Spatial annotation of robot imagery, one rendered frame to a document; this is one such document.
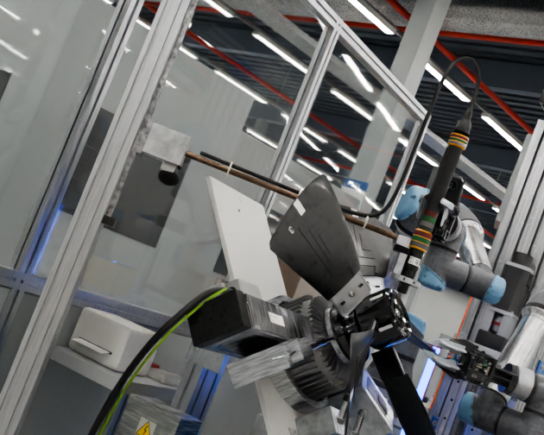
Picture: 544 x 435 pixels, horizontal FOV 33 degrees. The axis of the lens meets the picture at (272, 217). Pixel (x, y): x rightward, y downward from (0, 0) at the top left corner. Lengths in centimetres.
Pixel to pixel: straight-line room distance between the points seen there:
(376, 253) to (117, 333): 64
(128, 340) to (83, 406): 37
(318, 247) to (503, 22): 1033
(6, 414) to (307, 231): 77
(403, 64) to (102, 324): 747
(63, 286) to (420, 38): 770
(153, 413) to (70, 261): 38
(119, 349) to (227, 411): 94
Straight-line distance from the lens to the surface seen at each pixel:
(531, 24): 1195
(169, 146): 208
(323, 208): 192
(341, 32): 300
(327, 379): 203
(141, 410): 211
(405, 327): 206
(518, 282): 298
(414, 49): 947
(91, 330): 227
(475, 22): 1237
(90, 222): 207
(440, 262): 239
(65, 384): 242
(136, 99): 209
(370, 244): 219
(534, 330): 242
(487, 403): 230
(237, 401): 310
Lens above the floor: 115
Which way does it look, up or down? 5 degrees up
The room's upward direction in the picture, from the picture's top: 21 degrees clockwise
